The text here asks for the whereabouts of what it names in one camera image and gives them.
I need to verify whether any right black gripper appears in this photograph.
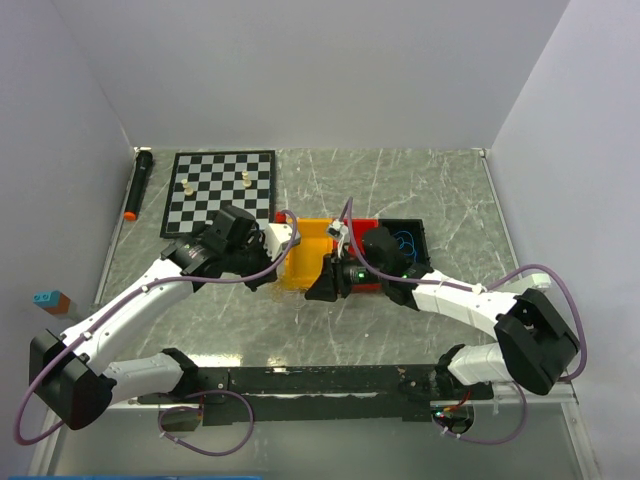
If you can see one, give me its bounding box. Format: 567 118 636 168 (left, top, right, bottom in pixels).
305 248 387 303

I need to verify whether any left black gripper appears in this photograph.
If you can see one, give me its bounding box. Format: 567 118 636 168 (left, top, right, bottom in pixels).
225 231 284 291

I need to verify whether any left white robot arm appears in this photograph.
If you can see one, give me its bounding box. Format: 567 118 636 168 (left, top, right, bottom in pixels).
26 206 299 430

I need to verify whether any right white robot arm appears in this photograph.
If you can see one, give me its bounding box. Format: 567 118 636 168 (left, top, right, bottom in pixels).
305 220 581 399

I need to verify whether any yellow plastic bin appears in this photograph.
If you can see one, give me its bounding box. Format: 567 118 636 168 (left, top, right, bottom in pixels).
280 218 334 291

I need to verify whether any red plastic bin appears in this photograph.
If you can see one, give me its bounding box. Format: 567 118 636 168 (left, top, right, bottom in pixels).
337 219 380 298

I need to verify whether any cream chess piece right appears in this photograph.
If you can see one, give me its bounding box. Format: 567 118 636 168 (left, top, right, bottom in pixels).
241 171 252 188

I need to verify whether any cream chess piece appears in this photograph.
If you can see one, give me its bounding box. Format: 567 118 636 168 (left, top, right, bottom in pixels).
241 171 252 188
181 179 194 197

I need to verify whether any black white chessboard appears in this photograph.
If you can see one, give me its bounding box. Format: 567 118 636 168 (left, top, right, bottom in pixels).
160 150 276 239

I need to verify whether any cream chess piece left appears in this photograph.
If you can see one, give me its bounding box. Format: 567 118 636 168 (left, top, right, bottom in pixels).
181 179 194 197

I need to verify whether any black plastic bin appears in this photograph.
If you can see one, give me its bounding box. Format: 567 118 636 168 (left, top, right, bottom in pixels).
378 218 430 265

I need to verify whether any black marker orange cap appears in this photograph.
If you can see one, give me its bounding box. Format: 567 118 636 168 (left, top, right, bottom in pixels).
123 150 154 222

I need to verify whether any blue brown toy block stick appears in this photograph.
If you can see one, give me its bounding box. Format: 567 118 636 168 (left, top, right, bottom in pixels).
32 290 82 322

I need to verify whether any white scanner device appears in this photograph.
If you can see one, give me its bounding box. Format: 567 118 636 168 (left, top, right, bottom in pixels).
520 273 552 291

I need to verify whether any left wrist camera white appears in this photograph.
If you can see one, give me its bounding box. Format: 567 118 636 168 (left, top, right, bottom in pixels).
264 223 301 261

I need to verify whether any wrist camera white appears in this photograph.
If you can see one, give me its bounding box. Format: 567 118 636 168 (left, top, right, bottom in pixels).
326 219 349 242
264 223 301 261

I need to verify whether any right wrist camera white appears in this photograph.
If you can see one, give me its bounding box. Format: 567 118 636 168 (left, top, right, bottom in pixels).
326 219 349 242

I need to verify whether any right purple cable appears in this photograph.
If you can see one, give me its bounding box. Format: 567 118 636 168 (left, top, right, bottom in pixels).
339 197 587 445

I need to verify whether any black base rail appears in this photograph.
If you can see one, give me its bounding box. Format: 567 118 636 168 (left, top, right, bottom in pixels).
138 364 494 426

